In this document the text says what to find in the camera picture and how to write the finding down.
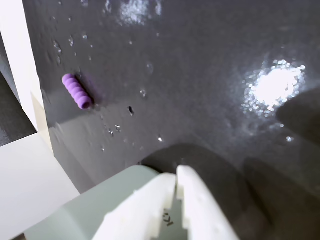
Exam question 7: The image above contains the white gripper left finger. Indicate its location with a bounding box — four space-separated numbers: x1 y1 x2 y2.
92 172 177 240

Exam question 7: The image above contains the glossy black table mat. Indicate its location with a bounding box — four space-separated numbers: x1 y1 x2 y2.
22 0 320 240

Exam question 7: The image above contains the purple ribbed pen grip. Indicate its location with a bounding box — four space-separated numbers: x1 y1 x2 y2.
61 73 94 111

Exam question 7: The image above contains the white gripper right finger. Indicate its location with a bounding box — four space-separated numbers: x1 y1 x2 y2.
176 164 241 240

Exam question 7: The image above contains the metal cup with pale handle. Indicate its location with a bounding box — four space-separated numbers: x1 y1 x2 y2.
23 164 191 240

